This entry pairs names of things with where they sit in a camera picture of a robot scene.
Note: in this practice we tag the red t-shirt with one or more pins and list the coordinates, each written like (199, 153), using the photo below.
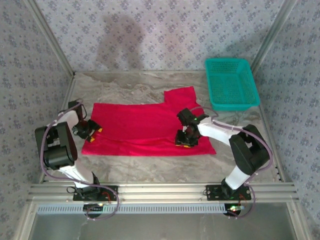
(140, 125)

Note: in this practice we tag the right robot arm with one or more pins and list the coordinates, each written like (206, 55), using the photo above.
(212, 127)

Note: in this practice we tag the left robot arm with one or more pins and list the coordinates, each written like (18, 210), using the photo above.
(75, 172)

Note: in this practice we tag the teal plastic basket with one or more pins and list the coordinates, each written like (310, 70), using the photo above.
(232, 85)

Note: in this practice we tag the small black controller board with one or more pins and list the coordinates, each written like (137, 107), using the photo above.
(233, 208)
(93, 207)

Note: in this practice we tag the aluminium table side rail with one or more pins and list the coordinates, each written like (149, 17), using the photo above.
(70, 87)
(278, 165)

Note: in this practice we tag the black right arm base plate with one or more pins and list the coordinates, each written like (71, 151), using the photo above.
(211, 193)

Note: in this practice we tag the aluminium frame rail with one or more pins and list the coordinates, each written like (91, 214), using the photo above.
(162, 192)

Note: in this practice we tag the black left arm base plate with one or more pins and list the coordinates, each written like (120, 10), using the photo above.
(114, 197)

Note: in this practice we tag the aluminium corner post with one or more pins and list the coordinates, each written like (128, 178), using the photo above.
(59, 50)
(272, 37)

